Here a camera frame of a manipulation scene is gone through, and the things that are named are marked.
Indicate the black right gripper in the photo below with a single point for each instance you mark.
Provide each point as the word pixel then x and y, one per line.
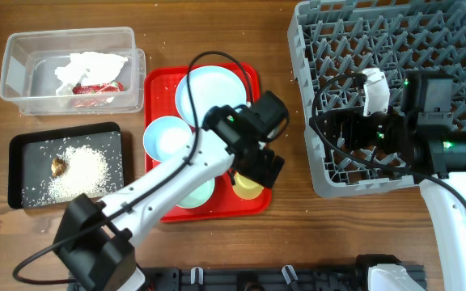
pixel 350 119

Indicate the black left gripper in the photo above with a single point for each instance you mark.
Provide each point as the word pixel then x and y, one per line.
pixel 260 173

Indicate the yellow cup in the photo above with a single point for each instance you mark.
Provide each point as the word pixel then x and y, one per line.
pixel 245 188

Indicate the green bowl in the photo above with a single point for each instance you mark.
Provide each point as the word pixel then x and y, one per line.
pixel 199 196

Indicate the light blue plate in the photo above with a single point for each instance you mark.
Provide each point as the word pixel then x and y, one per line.
pixel 210 86

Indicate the light blue bowl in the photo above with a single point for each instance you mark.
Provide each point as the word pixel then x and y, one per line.
pixel 164 136

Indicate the red snack wrapper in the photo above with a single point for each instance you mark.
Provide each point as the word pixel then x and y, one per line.
pixel 98 88

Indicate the white rice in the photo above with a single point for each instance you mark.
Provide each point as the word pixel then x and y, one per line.
pixel 94 168

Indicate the brown mushroom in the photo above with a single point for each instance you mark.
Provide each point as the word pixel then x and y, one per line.
pixel 58 167

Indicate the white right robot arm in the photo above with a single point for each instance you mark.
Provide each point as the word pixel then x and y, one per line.
pixel 419 140

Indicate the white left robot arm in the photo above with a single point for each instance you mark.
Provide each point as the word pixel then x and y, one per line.
pixel 96 240

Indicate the grey dishwasher rack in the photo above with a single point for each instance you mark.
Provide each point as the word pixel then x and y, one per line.
pixel 329 38

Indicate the clear plastic waste bin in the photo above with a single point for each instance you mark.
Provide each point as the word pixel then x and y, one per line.
pixel 30 58

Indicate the black waste tray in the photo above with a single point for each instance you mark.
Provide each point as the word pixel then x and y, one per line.
pixel 16 153

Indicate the red serving tray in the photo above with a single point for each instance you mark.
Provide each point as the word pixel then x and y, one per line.
pixel 159 96

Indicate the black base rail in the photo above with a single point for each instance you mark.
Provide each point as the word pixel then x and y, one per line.
pixel 336 278

